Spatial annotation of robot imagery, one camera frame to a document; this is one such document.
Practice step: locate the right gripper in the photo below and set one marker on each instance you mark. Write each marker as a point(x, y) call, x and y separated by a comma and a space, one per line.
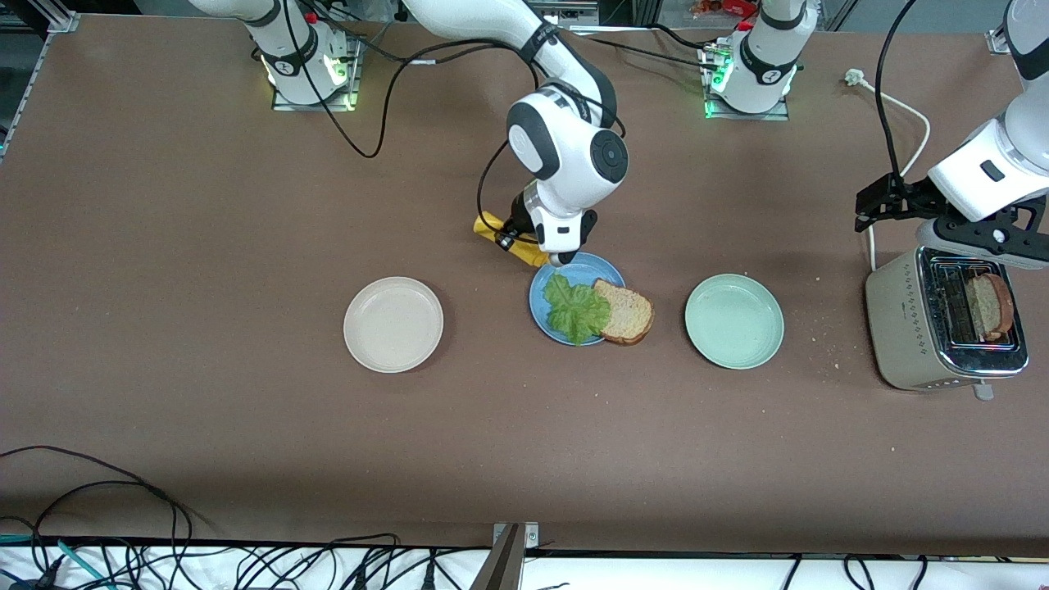
point(519, 223)

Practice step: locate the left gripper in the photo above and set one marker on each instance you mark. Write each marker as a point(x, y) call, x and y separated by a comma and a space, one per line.
point(904, 199)

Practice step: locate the yellow mustard squeeze bottle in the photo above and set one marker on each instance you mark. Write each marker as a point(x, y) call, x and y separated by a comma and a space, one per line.
point(490, 224)

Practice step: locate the green lettuce leaf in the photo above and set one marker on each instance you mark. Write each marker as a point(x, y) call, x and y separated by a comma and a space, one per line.
point(578, 311)

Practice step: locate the brown bread slice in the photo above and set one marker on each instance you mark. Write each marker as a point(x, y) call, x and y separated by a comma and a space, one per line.
point(627, 315)
point(987, 307)

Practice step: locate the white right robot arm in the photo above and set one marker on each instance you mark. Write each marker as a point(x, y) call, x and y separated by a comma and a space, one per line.
point(565, 147)

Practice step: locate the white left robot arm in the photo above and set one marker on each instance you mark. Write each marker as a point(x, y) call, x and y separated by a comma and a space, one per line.
point(766, 61)

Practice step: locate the blue plate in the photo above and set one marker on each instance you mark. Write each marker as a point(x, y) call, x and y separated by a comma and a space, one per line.
point(592, 270)

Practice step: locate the beige plate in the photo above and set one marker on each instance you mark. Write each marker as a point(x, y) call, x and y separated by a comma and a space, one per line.
point(393, 324)

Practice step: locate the pale green plate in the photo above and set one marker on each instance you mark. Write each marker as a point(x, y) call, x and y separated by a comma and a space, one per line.
point(734, 321)

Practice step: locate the beige chrome toaster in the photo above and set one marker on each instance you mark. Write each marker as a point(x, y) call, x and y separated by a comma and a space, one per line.
point(901, 328)

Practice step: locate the red packet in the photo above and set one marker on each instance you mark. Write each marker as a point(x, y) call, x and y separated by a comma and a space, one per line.
point(725, 6)

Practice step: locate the aluminium frame profile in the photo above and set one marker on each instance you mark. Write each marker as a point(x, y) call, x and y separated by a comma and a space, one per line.
point(33, 20)
point(998, 41)
point(837, 15)

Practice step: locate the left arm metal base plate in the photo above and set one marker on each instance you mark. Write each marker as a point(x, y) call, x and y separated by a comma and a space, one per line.
point(746, 116)

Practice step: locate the grey metal rail box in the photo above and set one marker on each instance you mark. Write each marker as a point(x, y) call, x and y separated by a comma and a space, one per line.
point(574, 15)

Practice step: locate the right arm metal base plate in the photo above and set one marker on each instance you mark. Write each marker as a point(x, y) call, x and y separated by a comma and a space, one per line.
point(315, 107)

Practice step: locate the grey metal table bracket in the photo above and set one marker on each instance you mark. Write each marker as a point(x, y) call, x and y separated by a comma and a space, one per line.
point(504, 565)

